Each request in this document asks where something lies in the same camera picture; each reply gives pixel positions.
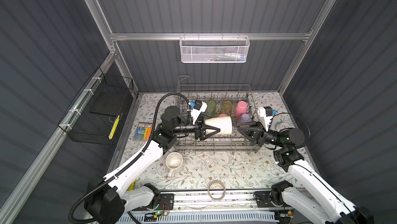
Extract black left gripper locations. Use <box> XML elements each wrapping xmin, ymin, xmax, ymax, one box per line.
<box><xmin>171</xmin><ymin>114</ymin><xmax>219</xmax><ymax>142</ymax></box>

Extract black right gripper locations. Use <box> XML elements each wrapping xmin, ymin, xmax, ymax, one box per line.
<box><xmin>236</xmin><ymin>122</ymin><xmax>284</xmax><ymax>150</ymax></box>

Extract purple cup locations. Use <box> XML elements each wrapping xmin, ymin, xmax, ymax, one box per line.
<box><xmin>237</xmin><ymin>113</ymin><xmax>252</xmax><ymax>124</ymax></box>

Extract beige cup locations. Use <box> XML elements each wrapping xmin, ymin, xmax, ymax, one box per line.
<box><xmin>216</xmin><ymin>116</ymin><xmax>233</xmax><ymax>135</ymax></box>

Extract pink cup front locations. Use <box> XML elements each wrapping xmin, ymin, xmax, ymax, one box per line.
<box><xmin>234</xmin><ymin>101</ymin><xmax>248</xmax><ymax>118</ymax></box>

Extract green glass tumbler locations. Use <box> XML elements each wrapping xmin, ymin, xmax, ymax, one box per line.
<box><xmin>205</xmin><ymin>99</ymin><xmax>217</xmax><ymax>118</ymax></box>

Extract yellow glass tumbler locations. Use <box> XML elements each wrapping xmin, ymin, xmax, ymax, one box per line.
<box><xmin>220</xmin><ymin>100</ymin><xmax>233</xmax><ymax>116</ymax></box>

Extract white ceramic mug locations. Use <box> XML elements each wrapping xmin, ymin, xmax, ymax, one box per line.
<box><xmin>165</xmin><ymin>152</ymin><xmax>184</xmax><ymax>178</ymax></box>

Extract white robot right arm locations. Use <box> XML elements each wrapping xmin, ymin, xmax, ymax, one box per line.
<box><xmin>237</xmin><ymin>122</ymin><xmax>375</xmax><ymax>224</ymax></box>

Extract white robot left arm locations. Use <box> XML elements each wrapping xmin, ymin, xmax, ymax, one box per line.
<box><xmin>69</xmin><ymin>102</ymin><xmax>233</xmax><ymax>224</ymax></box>

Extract clear tape roll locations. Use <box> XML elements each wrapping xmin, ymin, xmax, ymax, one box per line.
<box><xmin>207</xmin><ymin>181</ymin><xmax>226</xmax><ymax>201</ymax></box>

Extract coloured marker pack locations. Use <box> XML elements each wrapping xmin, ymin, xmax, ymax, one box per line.
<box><xmin>134</xmin><ymin>122</ymin><xmax>153</xmax><ymax>141</ymax></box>

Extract items in white basket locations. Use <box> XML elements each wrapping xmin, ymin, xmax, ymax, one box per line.
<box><xmin>204</xmin><ymin>53</ymin><xmax>246</xmax><ymax>63</ymax></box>

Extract yellow marker on table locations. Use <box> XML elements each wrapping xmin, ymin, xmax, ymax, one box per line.
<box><xmin>128</xmin><ymin>180</ymin><xmax>136</xmax><ymax>191</ymax></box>

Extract yellow marker in basket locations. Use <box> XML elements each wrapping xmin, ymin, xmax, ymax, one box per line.
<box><xmin>108</xmin><ymin>115</ymin><xmax>121</xmax><ymax>140</ymax></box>

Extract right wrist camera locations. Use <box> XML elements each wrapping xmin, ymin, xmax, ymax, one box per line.
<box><xmin>256</xmin><ymin>106</ymin><xmax>276</xmax><ymax>131</ymax></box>

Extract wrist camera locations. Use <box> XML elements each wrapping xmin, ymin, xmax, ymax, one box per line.
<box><xmin>256</xmin><ymin>106</ymin><xmax>276</xmax><ymax>131</ymax></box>
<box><xmin>189</xmin><ymin>100</ymin><xmax>207</xmax><ymax>124</ymax></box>

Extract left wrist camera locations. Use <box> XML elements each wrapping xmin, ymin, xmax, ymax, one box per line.
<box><xmin>189</xmin><ymin>100</ymin><xmax>207</xmax><ymax>124</ymax></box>

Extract grey wire dish rack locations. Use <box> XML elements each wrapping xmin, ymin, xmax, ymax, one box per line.
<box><xmin>176</xmin><ymin>76</ymin><xmax>260</xmax><ymax>152</ymax></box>

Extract white mesh wall basket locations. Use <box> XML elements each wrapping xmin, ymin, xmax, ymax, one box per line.
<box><xmin>179</xmin><ymin>36</ymin><xmax>250</xmax><ymax>63</ymax></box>

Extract black corrugated cable hose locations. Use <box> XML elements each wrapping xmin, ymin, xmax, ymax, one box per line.
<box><xmin>68</xmin><ymin>92</ymin><xmax>190</xmax><ymax>224</ymax></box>

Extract black wire wall basket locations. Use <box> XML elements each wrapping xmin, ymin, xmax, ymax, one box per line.
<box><xmin>58</xmin><ymin>69</ymin><xmax>134</xmax><ymax>145</ymax></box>

